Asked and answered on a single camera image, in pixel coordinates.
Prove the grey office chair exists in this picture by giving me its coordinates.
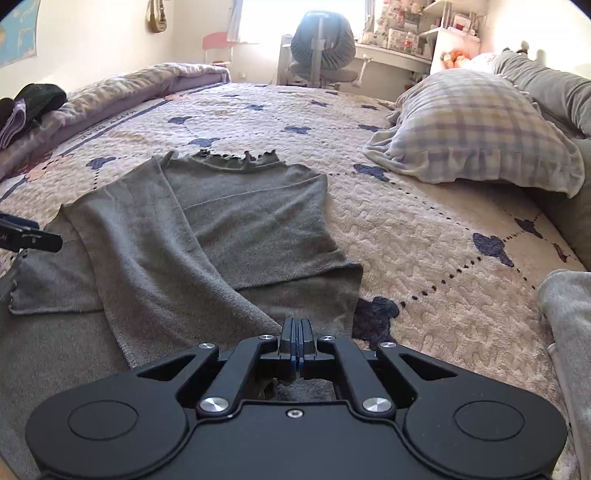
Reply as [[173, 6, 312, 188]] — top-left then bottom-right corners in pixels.
[[286, 10, 360, 90]]

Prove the orange plush toy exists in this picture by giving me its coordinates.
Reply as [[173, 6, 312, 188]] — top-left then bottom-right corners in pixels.
[[441, 50, 472, 70]]

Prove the white desk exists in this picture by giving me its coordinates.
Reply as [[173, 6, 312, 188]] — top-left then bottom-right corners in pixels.
[[277, 34, 432, 88]]

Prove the grey knit sweater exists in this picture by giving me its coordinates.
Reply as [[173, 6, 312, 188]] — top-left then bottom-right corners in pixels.
[[0, 150, 365, 467]]

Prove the pink chair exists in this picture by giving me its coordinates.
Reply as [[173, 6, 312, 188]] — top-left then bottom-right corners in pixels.
[[202, 32, 232, 68]]

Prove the purple cloth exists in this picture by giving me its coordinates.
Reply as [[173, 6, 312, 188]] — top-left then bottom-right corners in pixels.
[[0, 100, 29, 148]]

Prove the light grey cloth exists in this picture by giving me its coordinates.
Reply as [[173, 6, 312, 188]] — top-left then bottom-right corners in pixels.
[[536, 270, 591, 480]]

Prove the white shelf unit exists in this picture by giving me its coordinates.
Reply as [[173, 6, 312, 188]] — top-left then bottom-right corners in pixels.
[[374, 0, 490, 75]]

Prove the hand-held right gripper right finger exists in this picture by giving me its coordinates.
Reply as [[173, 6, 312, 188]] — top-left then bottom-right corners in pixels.
[[298, 318, 456, 417]]

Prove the light window curtain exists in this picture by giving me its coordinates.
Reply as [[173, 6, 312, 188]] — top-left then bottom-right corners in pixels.
[[231, 0, 245, 42]]

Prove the wall map poster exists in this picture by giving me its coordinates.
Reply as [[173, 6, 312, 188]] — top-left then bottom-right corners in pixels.
[[0, 0, 38, 70]]

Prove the plaid ruffled pillow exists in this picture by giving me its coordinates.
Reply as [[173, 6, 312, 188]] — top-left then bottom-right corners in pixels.
[[362, 71, 586, 198]]

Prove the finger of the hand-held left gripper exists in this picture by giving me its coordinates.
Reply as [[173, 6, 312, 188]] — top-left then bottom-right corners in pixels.
[[0, 213, 63, 253]]

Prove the folded purple plaid duvet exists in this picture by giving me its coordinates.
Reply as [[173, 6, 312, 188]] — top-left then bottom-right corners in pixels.
[[0, 62, 232, 181]]

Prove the long grey cushion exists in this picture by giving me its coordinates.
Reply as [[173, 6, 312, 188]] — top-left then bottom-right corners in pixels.
[[492, 48, 591, 273]]

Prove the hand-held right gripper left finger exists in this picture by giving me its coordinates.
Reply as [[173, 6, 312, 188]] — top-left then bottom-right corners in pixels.
[[134, 318, 299, 417]]

